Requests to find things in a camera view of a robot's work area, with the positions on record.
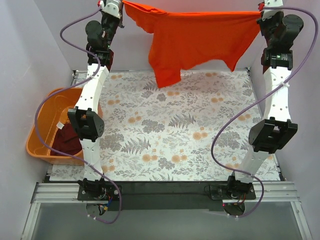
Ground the orange t-shirt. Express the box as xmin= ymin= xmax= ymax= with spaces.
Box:
xmin=124 ymin=1 xmax=261 ymax=88

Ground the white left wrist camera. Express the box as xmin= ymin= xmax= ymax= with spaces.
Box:
xmin=97 ymin=0 xmax=123 ymax=19

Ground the floral patterned table mat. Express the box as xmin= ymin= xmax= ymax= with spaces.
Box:
xmin=49 ymin=70 xmax=282 ymax=182

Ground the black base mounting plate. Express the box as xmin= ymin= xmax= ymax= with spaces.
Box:
xmin=77 ymin=181 xmax=256 ymax=212

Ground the dark red t-shirt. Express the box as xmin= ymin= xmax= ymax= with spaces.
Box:
xmin=52 ymin=123 xmax=82 ymax=155

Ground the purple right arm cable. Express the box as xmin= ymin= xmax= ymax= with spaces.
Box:
xmin=211 ymin=6 xmax=319 ymax=219

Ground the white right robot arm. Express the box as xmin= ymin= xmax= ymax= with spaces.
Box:
xmin=226 ymin=10 xmax=304 ymax=199

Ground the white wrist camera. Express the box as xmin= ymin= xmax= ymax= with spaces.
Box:
xmin=97 ymin=0 xmax=123 ymax=19
xmin=258 ymin=0 xmax=284 ymax=21

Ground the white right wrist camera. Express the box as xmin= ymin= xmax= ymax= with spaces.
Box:
xmin=258 ymin=0 xmax=284 ymax=21

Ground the aluminium frame rail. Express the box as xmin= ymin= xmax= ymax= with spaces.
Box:
xmin=21 ymin=181 xmax=312 ymax=240

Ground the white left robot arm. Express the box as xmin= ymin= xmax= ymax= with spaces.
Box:
xmin=67 ymin=13 xmax=121 ymax=200

